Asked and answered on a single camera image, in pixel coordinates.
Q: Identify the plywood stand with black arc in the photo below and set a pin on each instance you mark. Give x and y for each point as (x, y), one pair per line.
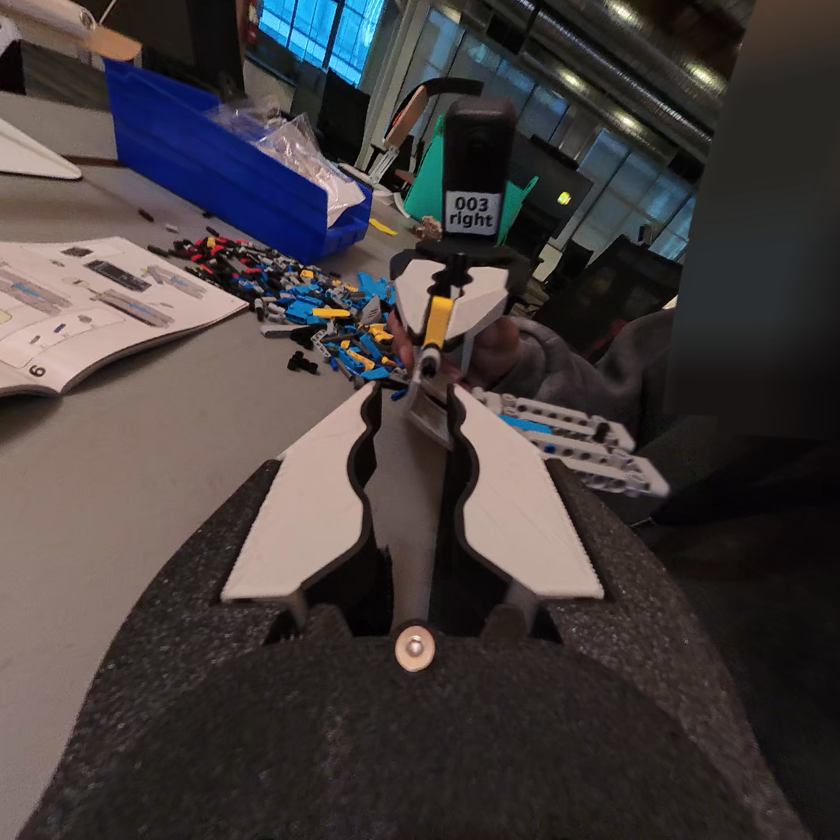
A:
(407, 118)

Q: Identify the pile of toy bricks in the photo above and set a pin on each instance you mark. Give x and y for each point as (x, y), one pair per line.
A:
(315, 302)

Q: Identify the yellow toy connector pin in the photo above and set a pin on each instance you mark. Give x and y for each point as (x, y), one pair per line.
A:
(438, 321)

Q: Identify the white paper sheet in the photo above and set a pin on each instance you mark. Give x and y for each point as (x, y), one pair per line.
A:
(33, 154)

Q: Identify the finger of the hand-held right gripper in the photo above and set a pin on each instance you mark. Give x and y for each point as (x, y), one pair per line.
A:
(482, 295)
(413, 295)

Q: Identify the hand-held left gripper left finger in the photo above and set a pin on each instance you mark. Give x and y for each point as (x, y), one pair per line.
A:
(302, 518)

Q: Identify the metal ventilation duct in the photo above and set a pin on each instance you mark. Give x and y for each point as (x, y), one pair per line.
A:
(623, 59)

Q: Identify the open instruction booklet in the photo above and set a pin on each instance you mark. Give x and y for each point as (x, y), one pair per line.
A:
(98, 308)

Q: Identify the person's grey sweatshirt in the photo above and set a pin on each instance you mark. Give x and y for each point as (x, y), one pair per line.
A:
(754, 623)

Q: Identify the clear plastic bag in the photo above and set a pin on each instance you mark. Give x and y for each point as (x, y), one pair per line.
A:
(295, 157)

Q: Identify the blue storage bin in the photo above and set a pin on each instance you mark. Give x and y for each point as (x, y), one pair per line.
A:
(197, 151)

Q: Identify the yellow sticky note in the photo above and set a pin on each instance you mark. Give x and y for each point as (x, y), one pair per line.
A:
(384, 226)

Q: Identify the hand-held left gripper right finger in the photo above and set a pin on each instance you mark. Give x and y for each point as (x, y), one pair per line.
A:
(525, 518)

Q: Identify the black wall screen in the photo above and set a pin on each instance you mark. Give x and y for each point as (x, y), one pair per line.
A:
(551, 184)

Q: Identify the person's right hand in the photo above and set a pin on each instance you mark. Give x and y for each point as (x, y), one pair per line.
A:
(499, 354)

